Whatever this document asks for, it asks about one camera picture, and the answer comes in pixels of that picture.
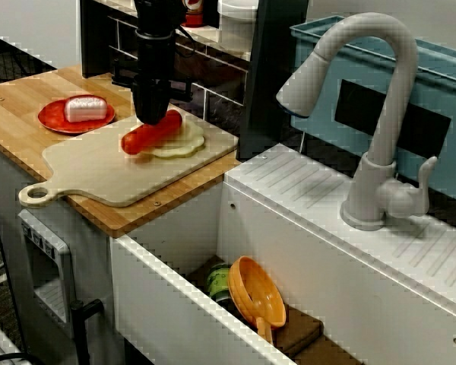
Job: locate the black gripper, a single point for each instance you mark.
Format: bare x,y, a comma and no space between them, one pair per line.
156,61

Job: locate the red toy sausage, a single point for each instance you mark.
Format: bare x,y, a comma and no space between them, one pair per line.
137,138

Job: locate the white and red toy sushi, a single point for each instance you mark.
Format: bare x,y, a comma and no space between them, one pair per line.
85,110

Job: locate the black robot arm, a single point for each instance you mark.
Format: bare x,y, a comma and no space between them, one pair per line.
156,15

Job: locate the pale yellow scalloped plate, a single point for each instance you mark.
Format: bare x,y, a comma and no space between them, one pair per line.
186,146

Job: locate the dark tiled backsplash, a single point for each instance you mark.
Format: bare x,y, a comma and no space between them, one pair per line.
220,99

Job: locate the narrow dark kitchen panel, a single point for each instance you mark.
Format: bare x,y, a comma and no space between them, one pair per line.
95,38

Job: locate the red ketchup bottle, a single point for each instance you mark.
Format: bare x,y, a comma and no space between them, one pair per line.
194,17

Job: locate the red round plate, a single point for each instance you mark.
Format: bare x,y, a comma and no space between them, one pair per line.
49,119

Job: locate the white plastic cup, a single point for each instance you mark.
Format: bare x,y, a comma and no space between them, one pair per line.
235,26

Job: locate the wide dark kitchen panel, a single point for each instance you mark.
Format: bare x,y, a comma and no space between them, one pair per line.
266,76

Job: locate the wooden kitchen countertop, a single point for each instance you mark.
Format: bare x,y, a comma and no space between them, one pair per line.
7,114

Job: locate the green toy can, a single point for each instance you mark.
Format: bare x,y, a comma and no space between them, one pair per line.
217,283

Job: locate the black tape patch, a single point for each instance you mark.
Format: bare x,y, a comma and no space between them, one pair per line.
355,102

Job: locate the white toy sink unit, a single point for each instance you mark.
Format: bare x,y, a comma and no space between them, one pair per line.
308,243

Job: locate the orange toy strainer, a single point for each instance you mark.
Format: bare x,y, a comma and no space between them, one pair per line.
251,289

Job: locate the grey toy faucet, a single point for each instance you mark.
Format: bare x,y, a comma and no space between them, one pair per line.
380,182

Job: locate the teal plastic bin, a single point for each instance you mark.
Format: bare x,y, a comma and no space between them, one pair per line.
433,91

